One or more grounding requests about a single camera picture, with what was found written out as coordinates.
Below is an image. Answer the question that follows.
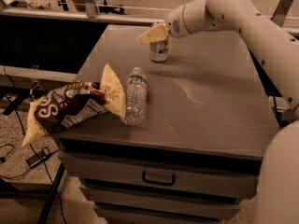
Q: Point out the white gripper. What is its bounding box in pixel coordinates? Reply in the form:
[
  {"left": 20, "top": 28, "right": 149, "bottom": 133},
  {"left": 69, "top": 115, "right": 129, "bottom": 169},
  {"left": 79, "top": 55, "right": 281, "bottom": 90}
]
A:
[{"left": 136, "top": 6, "right": 187, "bottom": 45}]

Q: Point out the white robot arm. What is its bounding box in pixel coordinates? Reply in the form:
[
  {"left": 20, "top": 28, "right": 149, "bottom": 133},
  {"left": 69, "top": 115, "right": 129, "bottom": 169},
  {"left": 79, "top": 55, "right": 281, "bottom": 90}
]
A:
[{"left": 137, "top": 0, "right": 299, "bottom": 224}]

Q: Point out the brown chip bag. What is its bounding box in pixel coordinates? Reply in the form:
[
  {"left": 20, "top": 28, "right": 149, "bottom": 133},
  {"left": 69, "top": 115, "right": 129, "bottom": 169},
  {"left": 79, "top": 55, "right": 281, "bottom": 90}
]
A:
[{"left": 22, "top": 63, "right": 125, "bottom": 147}]

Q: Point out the clear plastic water bottle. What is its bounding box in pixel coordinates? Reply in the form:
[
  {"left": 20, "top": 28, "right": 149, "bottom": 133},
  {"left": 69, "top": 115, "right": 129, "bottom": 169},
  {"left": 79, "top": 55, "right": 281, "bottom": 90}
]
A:
[{"left": 124, "top": 67, "right": 148, "bottom": 126}]

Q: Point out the grey drawer cabinet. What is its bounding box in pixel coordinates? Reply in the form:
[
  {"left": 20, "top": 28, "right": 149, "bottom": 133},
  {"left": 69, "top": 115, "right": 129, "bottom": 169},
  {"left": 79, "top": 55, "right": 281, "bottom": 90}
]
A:
[{"left": 57, "top": 25, "right": 278, "bottom": 224}]

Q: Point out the black power adapter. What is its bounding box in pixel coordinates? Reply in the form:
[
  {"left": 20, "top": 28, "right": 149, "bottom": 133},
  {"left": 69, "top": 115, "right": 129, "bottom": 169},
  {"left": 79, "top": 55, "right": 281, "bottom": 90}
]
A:
[{"left": 26, "top": 151, "right": 50, "bottom": 169}]

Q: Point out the black tripod leg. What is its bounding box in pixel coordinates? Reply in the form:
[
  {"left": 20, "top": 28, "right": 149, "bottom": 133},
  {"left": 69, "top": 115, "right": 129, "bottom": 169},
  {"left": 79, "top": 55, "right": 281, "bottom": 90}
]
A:
[{"left": 37, "top": 164, "right": 64, "bottom": 224}]

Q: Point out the black drawer handle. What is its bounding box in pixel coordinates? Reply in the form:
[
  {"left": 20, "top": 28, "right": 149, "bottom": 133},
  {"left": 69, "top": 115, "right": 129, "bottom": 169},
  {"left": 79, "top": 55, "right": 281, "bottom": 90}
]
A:
[{"left": 141, "top": 171, "right": 176, "bottom": 187}]

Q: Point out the black floor cable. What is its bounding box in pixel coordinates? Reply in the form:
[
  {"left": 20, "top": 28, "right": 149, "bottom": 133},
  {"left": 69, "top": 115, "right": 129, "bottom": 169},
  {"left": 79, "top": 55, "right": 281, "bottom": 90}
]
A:
[{"left": 0, "top": 66, "right": 68, "bottom": 224}]

